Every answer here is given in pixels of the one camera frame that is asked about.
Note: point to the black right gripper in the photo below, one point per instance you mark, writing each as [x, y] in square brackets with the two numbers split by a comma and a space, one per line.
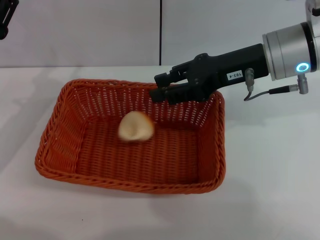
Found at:
[225, 67]

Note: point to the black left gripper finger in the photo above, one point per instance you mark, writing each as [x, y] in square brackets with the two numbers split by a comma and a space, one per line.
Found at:
[5, 30]

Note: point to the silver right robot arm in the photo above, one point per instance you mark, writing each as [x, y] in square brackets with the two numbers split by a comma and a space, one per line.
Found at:
[287, 50]

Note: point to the pale peach-shaped bun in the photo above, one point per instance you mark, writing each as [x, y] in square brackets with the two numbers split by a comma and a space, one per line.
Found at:
[135, 127]

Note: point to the orange woven plastic basket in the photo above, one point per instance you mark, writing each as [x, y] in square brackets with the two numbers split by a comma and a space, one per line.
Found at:
[150, 162]

